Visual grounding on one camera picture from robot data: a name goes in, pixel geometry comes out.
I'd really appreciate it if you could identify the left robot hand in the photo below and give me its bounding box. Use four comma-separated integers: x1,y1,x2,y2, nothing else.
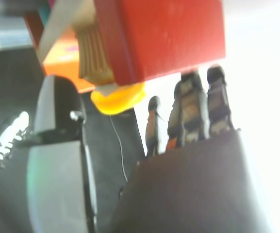
26,65,274,233

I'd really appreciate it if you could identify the red box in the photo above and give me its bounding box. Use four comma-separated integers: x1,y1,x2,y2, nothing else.
93,0,227,87

